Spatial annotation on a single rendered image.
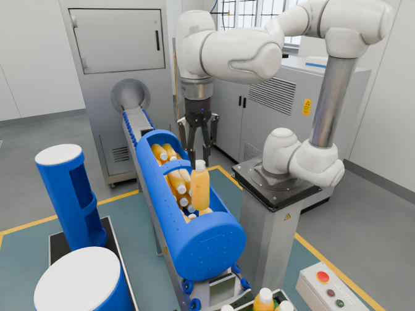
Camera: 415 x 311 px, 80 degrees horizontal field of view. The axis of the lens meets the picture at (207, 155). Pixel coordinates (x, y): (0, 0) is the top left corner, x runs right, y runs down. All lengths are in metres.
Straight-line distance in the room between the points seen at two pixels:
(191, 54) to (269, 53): 0.20
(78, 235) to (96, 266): 1.11
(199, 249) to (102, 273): 0.37
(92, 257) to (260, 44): 0.95
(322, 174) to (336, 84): 0.39
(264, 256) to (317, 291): 0.74
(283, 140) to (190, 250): 0.68
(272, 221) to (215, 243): 0.57
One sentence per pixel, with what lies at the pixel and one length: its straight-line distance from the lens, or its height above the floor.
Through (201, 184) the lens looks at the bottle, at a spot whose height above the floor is 1.36.
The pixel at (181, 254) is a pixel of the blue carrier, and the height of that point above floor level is 1.15.
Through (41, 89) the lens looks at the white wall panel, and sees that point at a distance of 5.74.
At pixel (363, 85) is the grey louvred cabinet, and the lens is 2.60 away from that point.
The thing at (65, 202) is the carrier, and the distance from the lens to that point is 1.99.
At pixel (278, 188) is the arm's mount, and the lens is 1.35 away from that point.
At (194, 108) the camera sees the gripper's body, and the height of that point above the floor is 1.62.
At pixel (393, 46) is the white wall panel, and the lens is 3.40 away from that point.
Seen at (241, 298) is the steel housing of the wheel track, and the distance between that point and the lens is 1.07.
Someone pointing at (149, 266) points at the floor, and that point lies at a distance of 2.34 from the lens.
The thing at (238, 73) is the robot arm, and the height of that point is 1.74.
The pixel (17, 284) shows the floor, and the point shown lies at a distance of 2.66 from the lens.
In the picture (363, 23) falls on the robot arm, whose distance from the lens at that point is 0.99.
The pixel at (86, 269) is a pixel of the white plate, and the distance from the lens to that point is 1.09.
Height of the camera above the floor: 1.85
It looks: 30 degrees down
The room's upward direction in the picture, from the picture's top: straight up
